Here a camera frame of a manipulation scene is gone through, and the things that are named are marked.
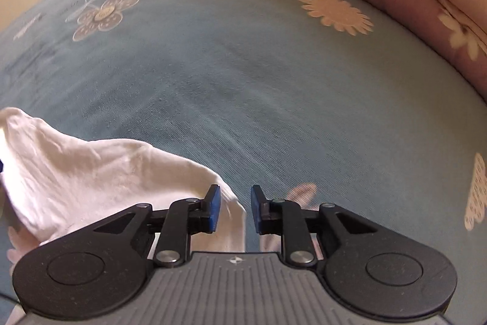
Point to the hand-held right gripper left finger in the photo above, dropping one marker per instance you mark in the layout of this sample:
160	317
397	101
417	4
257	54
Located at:
214	209

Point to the white printed long-sleeve shirt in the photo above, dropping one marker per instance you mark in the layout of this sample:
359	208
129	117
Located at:
95	176

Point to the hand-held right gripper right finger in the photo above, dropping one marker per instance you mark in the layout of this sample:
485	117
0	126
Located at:
258	210

